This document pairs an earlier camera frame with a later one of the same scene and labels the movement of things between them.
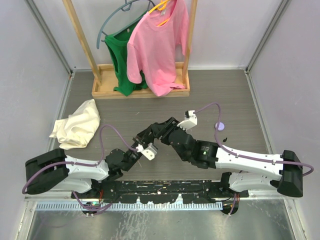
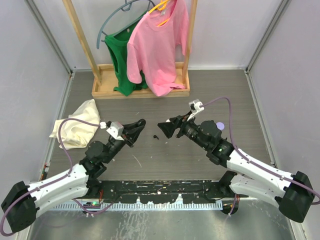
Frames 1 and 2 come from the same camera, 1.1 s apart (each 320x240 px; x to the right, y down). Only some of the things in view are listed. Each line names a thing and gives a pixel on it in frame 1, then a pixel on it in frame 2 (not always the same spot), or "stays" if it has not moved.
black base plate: (157, 191) stays
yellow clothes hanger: (161, 7) stays
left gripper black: (143, 136) → (131, 132)
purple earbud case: (221, 126) stays
